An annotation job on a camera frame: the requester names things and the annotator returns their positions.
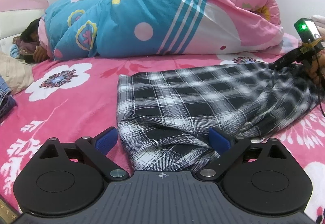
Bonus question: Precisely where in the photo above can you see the black white plaid shirt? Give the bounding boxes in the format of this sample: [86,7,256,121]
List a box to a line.
[117,63,323,172]

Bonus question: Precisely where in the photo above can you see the person's right hand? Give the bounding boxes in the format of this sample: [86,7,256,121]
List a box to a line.
[306,15,325,84]

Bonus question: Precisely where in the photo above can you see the pink floral bed sheet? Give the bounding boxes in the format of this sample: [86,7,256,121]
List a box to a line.
[1,34,324,223]

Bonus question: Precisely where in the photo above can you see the folded blue jeans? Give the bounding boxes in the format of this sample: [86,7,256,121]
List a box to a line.
[0,77,16,122]

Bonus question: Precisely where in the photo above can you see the beige folded garment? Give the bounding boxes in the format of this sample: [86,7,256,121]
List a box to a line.
[0,52,34,95]

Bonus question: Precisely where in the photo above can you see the patterned pillow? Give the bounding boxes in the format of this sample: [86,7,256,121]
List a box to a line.
[9,36,39,59]

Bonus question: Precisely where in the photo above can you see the sleeping person's head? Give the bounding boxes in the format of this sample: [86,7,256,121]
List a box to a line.
[19,17,51,64]

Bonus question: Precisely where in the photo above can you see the blue and pink quilt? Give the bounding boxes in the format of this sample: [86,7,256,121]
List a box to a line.
[37,0,298,61]

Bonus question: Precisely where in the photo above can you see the white pink headboard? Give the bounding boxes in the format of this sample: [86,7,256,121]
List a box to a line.
[1,0,49,53]

